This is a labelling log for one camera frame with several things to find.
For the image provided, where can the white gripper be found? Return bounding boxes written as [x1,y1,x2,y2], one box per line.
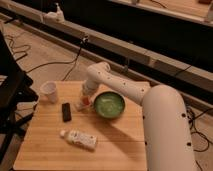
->
[80,82,99,106]

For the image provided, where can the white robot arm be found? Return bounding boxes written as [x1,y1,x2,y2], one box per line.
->
[82,62,197,171]

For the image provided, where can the green bowl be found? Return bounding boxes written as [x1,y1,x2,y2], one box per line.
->
[93,91,125,119]

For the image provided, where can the black rectangular block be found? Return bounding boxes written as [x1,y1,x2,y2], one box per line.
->
[62,103,71,122]

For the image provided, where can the white plastic bottle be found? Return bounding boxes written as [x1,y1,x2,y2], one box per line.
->
[60,130,97,151]

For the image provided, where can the white paper cup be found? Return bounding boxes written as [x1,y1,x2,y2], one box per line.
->
[40,81,58,103]

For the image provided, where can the wooden table top board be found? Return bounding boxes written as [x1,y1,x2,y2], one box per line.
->
[14,81,147,171]

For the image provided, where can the black floor cable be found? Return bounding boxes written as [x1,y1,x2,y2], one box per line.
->
[25,37,90,82]

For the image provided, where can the black chair frame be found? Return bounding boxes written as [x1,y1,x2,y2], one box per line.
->
[0,31,38,164]

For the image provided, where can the white object on rail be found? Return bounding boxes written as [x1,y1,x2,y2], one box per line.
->
[44,3,65,22]

